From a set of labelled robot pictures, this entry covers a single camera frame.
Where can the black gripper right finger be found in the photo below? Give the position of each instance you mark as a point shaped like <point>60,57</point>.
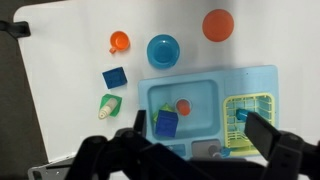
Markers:
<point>261,133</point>

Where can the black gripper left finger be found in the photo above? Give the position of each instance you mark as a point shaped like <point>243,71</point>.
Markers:
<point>141,121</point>

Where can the beige toy bottle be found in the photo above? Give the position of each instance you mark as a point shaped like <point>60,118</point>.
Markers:
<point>107,109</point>

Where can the large blue block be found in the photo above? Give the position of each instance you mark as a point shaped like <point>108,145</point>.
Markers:
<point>166,124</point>

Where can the light green block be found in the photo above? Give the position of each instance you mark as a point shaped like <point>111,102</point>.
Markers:
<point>165,107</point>

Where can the dark green block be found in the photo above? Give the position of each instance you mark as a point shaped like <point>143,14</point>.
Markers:
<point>116,103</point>

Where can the yellow-green plate rack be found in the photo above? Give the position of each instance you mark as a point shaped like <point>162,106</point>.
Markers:
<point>230,133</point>

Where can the dark blue block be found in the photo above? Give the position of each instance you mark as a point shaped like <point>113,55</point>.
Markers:
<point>114,78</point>

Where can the grey metal mounting plate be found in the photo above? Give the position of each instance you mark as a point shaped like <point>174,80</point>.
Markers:
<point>50,170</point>

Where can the orange toy plate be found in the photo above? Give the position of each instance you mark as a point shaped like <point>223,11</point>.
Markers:
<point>218,25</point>

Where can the blue toy cup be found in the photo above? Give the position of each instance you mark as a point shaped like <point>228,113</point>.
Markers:
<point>241,114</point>

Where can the light blue toy sink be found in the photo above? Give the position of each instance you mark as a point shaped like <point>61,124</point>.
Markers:
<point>243,80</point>

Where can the grey toy faucet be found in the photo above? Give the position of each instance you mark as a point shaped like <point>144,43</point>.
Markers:
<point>203,148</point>

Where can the blue toy bowl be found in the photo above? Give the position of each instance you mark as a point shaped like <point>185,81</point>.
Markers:
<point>163,51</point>

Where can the black table clamp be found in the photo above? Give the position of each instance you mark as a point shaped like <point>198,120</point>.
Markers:
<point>15,29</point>

